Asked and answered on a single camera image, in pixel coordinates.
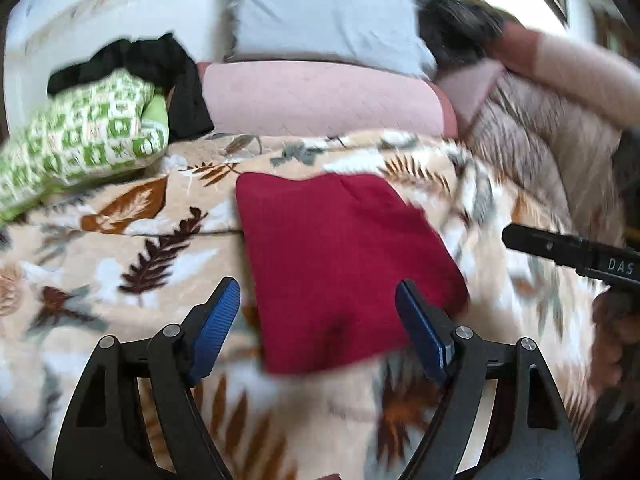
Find dark red small garment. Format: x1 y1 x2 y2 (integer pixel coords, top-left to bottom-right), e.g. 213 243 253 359
235 172 469 375

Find person's right hand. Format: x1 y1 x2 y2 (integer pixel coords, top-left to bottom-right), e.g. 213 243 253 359
589 287 639 394

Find striped brown quilt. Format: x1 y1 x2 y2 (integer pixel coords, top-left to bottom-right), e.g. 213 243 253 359
464 72 626 246

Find leaf pattern beige blanket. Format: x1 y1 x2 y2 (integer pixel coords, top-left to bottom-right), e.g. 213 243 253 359
1 130 600 479

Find pink folded blanket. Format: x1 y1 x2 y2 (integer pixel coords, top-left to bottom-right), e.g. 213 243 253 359
488 21 640 129

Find dark furry cushion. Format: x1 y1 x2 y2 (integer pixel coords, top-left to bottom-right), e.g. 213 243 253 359
418 0 504 70

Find green white patterned pillow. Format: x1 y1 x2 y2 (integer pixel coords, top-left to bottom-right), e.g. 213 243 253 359
1 68 169 222

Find grey pillow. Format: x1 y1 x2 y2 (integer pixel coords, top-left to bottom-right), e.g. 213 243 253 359
228 0 437 79

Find pink bolster pillow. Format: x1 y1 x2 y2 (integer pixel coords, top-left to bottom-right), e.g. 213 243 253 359
201 61 458 139

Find black garment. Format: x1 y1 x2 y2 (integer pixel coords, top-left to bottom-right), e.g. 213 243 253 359
47 32 215 142

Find white headboard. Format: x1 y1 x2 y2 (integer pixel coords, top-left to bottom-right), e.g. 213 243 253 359
3 0 229 129

